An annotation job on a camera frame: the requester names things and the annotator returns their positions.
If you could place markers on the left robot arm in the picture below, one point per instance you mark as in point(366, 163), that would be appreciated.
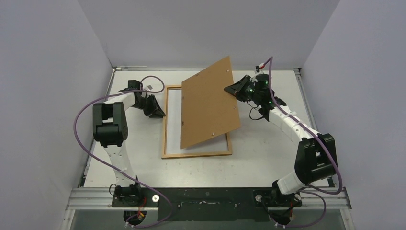
point(110, 129)

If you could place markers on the brown backing board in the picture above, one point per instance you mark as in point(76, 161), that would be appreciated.
point(207, 110)

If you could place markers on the wooden picture frame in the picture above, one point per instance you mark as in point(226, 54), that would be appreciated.
point(196, 155)

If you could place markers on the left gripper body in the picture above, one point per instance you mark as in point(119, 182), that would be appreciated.
point(147, 104)

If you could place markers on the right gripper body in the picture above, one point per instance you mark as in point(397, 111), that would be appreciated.
point(242, 87)

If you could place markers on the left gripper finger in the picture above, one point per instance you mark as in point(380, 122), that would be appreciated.
point(156, 114)
point(155, 104)

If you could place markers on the aluminium rail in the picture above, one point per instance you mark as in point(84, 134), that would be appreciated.
point(101, 199)

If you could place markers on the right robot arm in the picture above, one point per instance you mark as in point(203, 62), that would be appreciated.
point(316, 157)

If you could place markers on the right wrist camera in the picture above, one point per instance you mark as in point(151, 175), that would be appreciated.
point(259, 68)

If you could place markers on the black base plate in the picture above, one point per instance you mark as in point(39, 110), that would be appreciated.
point(205, 204)

